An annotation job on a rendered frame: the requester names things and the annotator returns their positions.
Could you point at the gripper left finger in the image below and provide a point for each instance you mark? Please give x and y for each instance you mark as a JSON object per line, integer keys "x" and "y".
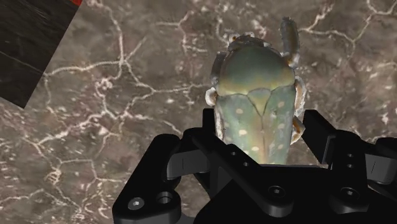
{"x": 198, "y": 149}

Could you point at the green spotted beetle figure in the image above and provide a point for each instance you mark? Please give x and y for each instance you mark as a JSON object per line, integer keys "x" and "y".
{"x": 259, "y": 93}

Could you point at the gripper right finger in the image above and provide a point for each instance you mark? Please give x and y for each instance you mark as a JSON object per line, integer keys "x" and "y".
{"x": 341, "y": 145}

